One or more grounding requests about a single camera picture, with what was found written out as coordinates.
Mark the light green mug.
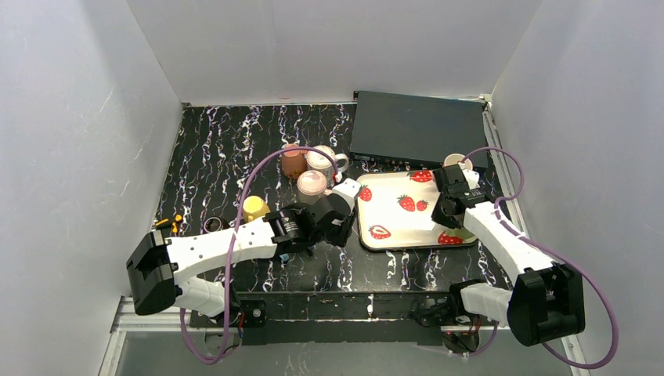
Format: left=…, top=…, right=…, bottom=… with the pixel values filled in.
left=455, top=228, right=477, bottom=242

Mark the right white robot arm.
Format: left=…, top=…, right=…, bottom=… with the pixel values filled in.
left=431, top=165, right=586, bottom=346

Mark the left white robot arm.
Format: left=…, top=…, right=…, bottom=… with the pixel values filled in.
left=126, top=193, right=356, bottom=317

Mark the beige pink mug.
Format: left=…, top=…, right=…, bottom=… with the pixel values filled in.
left=297, top=170, right=331, bottom=204

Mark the white floral mug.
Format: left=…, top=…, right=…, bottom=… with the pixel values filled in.
left=305, top=145, right=349, bottom=183

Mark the brown mug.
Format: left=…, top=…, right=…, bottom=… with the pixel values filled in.
left=280, top=143, right=308, bottom=179

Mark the yellow mug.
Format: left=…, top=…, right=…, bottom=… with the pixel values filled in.
left=242, top=196, right=271, bottom=222

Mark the black mug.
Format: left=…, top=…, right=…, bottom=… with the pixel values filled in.
left=203, top=216, right=229, bottom=233

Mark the strawberry print white tray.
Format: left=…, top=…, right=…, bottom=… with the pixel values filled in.
left=357, top=170, right=478, bottom=251

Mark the dark flat metal box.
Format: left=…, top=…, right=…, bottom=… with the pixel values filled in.
left=349, top=91, right=486, bottom=168

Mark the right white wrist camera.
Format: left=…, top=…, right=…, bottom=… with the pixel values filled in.
left=458, top=163, right=480, bottom=190

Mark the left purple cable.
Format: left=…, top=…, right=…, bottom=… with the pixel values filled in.
left=179, top=146, right=341, bottom=366

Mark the purple cable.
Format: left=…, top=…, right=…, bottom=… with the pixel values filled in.
left=460, top=146, right=620, bottom=371
left=179, top=146, right=341, bottom=366

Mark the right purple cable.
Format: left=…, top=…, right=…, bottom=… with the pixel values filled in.
left=460, top=146, right=620, bottom=371

